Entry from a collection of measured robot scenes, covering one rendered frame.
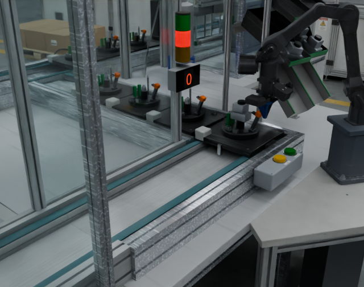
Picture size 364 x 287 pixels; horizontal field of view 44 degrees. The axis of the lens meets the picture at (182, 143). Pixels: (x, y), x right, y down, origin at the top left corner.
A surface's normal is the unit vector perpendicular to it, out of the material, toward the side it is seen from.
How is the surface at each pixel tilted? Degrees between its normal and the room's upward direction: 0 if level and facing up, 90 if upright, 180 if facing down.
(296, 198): 0
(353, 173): 90
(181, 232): 90
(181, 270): 0
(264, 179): 90
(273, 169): 0
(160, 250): 90
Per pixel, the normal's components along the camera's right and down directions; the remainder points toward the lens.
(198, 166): 0.00, -0.90
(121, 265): 0.76, 0.28
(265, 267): 0.22, 0.42
